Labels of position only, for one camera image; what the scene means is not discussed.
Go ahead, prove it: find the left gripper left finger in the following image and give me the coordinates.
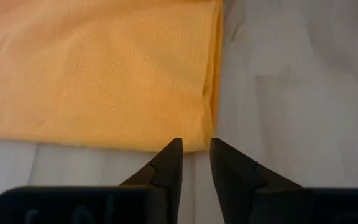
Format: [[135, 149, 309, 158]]
[[0, 137, 184, 224]]

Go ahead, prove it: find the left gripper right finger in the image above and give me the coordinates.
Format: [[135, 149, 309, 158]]
[[209, 138, 358, 224]]

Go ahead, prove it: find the orange microfiber towel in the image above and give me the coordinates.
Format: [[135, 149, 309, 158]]
[[0, 0, 224, 153]]

